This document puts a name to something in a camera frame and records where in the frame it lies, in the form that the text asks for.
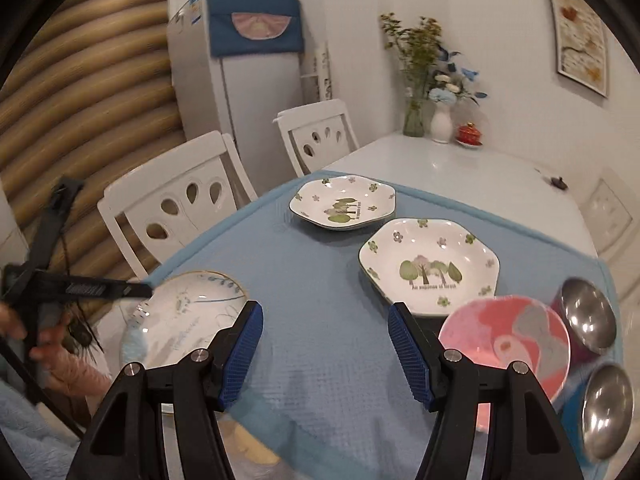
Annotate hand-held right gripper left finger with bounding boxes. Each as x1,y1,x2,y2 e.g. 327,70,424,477
65,300,264,480

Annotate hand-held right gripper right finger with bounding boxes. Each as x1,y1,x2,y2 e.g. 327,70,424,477
387,301,586,480

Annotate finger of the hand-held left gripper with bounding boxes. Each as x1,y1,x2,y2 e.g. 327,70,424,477
61,281,153,302

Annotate round white blue-leaf plate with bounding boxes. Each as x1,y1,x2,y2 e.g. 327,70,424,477
119,270,250,416

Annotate large hexagonal tree-print plate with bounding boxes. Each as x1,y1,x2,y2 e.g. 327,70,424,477
358,217,501,318

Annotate small hexagonal tree-print plate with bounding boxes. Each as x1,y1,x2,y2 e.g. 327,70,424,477
289,175,397,232

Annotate magenta steel bowl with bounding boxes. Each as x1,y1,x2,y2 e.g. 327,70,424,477
552,276,618,363

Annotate person's left forearm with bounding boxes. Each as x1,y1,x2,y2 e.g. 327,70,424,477
0,380,93,480

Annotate person's left hand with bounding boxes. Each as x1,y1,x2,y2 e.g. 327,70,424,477
0,304,111,401

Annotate white dining chair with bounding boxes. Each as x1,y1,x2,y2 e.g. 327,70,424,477
272,99,361,177
97,130,258,281
580,167,640,261

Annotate light blue table mat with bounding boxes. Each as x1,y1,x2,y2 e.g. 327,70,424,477
135,172,618,480

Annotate tan ribbed blind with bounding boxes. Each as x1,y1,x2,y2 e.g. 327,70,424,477
0,0,188,281

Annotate red lidded cup with saucer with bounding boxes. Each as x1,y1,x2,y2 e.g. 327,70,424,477
456,122,485,150

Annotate white vase with blue flowers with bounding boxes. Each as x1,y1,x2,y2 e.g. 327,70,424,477
427,42,488,143

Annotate glass vase with green stems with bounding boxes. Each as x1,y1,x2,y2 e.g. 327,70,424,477
379,11,446,137

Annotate white refrigerator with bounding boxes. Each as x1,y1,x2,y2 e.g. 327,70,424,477
166,0,306,196

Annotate blue refrigerator cover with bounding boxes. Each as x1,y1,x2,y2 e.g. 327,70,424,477
206,0,303,58

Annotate white printed folded board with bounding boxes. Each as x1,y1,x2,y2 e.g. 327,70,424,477
301,44,336,103

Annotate black cable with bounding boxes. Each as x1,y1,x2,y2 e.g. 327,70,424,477
0,337,87,438

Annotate large floral wall picture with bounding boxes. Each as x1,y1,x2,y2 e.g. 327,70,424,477
542,0,611,98

